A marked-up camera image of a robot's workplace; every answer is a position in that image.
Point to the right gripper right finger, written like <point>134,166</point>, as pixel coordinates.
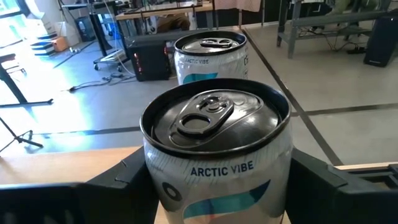
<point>342,202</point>

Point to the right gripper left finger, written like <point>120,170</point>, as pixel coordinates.
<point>77,202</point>

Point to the white Celsius slim can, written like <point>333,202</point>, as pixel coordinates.
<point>217,174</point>
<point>211,65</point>

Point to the black tripod stand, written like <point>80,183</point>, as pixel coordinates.
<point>18,137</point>

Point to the black desk leg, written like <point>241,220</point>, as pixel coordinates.
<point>31,102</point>

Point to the black power strip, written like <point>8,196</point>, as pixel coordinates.
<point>356,50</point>

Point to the black computer tower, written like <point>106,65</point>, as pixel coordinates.
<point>149,62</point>

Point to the orange box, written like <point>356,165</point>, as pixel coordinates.
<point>59,44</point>

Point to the stacked white trays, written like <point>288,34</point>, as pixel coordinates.
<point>43,46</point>

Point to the black speaker box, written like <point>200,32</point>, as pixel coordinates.
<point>382,40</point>

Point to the black rolling stand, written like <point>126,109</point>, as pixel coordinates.
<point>101,34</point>

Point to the dark storage crate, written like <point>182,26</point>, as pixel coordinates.
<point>84,28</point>

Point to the grey metal workbench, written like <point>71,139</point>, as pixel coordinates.
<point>326,20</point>

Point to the person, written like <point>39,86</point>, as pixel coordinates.
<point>172,22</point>

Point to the wooden desk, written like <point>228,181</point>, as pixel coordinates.
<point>155,11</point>

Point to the wooden shelf black metal frame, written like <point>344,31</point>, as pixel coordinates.
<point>62,165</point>

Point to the black aluminium rig frame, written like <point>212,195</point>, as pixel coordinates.
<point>373,175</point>

